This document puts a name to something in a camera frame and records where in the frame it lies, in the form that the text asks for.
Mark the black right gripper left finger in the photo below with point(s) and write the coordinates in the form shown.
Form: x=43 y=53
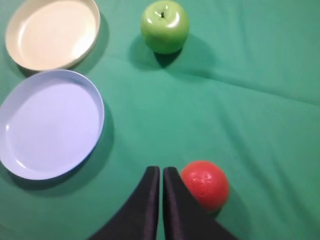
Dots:
x=138 y=218

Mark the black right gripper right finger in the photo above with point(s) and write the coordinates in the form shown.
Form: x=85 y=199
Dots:
x=183 y=216

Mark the red yellow round bread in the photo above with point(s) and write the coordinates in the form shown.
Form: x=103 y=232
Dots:
x=207 y=183

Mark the blue plastic plate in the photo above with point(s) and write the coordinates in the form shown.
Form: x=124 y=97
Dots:
x=49 y=124

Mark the yellow plastic plate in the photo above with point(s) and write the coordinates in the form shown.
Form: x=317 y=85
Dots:
x=44 y=35

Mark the green table cloth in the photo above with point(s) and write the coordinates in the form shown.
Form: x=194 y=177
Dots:
x=244 y=93

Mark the green apple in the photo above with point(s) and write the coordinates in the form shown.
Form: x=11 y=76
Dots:
x=165 y=27

